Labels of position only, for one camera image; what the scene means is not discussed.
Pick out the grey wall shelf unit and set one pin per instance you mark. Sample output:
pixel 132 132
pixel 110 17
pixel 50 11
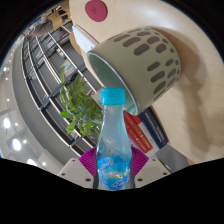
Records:
pixel 43 73

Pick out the open white magazine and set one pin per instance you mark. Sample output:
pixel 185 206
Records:
pixel 83 38

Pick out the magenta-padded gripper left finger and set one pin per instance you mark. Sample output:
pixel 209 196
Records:
pixel 75 171

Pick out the grey-patterned ceramic cup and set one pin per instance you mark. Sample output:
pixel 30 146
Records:
pixel 146 63

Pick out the green potted plant, white pot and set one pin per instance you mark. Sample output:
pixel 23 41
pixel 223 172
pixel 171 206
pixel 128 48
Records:
pixel 81 110

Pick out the group of ceiling lights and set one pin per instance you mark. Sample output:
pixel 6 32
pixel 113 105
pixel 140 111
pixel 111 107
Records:
pixel 16 144

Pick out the flat round red coaster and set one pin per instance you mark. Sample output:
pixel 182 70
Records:
pixel 96 10

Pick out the red book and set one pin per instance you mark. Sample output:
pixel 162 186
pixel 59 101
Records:
pixel 138 133

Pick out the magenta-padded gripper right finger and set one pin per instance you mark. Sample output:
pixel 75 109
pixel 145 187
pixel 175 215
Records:
pixel 153 170

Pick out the clear blue-capped water bottle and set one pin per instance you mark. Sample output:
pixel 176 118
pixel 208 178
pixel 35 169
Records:
pixel 113 146

